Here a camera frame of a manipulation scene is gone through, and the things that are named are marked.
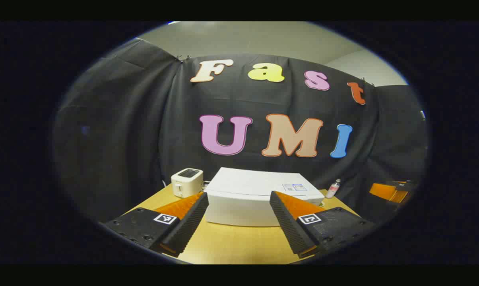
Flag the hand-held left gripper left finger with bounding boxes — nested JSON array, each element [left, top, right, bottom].
[[104, 192, 209, 257]]

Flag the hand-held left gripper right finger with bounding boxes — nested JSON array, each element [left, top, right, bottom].
[[270, 191, 377, 259]]

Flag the small bottle with pink label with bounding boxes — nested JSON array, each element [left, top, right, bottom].
[[326, 179, 341, 199]]

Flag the white microwave oven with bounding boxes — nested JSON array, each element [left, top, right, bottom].
[[204, 167, 325, 227]]

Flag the black backdrop cloth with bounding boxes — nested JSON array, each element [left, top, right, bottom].
[[52, 38, 429, 223]]

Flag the white toaster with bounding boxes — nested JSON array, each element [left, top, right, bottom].
[[171, 168, 204, 198]]

